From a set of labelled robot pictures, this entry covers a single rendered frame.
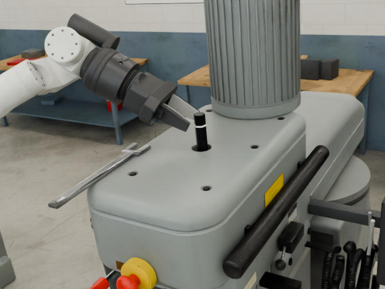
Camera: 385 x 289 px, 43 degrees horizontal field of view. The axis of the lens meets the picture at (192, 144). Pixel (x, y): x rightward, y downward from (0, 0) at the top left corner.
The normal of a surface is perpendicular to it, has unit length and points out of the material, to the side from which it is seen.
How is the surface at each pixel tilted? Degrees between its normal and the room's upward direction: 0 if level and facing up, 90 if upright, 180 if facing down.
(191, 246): 90
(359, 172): 0
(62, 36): 63
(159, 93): 30
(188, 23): 90
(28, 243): 0
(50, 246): 0
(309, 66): 90
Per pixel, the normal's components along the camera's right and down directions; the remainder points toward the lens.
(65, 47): -0.04, -0.07
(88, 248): -0.09, -0.91
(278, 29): 0.39, 0.33
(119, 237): -0.51, 0.39
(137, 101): -0.29, 0.40
